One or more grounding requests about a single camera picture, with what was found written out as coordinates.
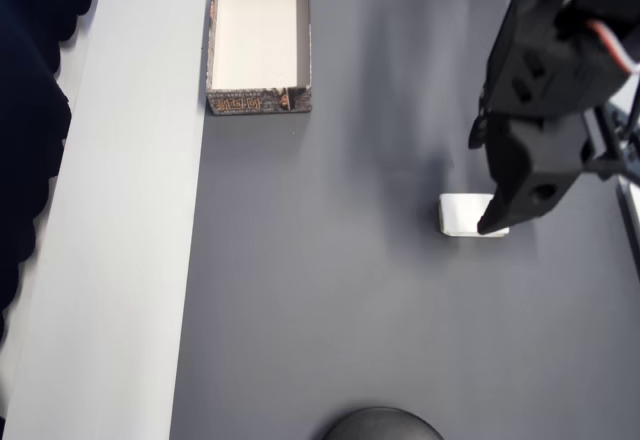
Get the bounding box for small white block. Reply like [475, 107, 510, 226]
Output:
[438, 192, 511, 239]

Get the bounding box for dark blue curtain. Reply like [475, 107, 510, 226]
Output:
[0, 0, 111, 356]

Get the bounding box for black round-base stand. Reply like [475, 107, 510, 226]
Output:
[319, 406, 446, 440]

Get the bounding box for grey desk mat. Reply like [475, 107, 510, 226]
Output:
[167, 0, 640, 440]

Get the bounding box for patterned cardboard box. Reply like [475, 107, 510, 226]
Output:
[205, 0, 315, 117]

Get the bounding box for red white black servo wires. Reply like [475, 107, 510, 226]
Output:
[587, 18, 640, 77]

